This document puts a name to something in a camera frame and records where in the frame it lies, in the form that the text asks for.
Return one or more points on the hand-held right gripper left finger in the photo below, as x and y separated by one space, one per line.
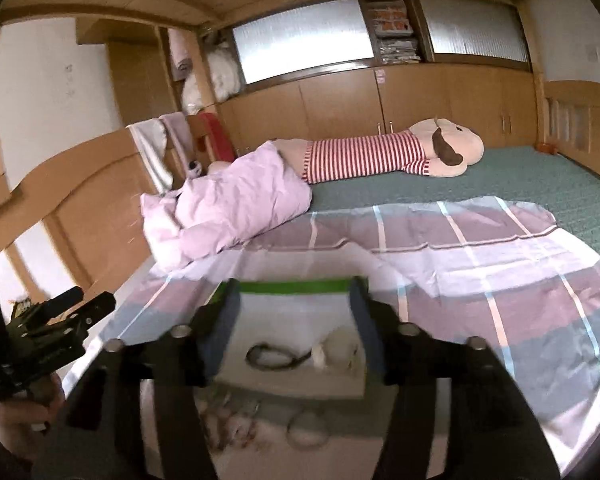
222 332

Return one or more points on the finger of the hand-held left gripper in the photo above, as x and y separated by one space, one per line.
55 302
95 309

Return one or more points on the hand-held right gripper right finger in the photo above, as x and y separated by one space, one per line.
367 332

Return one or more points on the white fluffy scrunchie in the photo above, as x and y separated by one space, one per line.
330 352

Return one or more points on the white box with green rim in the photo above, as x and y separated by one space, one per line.
290 317

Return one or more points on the clear bangle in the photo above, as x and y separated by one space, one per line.
292 437

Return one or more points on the person's left hand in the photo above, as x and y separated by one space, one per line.
20 422

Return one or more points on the wooden headboard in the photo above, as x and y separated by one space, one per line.
95 210

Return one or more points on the plaid bed sheet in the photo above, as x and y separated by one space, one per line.
480 270

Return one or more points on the pink quilt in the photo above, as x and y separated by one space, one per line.
230 200

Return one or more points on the white grey towel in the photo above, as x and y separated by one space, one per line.
150 152

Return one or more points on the striped plush toy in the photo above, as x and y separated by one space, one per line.
370 157

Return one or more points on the pink towel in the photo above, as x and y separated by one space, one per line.
177 132

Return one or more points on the red cushion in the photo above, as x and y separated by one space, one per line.
217 137

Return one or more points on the tall wooden wardrobe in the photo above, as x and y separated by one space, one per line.
135 75

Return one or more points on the green mattress cover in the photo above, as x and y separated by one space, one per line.
555 180

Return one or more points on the white plush bundle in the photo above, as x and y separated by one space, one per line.
220 75

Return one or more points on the folded pink cloth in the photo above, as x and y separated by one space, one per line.
182 52

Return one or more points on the wide frosted glass panel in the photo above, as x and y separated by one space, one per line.
300 40

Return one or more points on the wooden footboard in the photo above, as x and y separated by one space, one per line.
585 120

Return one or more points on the stack of orange printed packets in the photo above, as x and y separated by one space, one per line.
390 17

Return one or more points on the narrow frosted glass panel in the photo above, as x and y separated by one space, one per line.
472 27

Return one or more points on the wooden wall cabinet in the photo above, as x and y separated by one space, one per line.
340 105

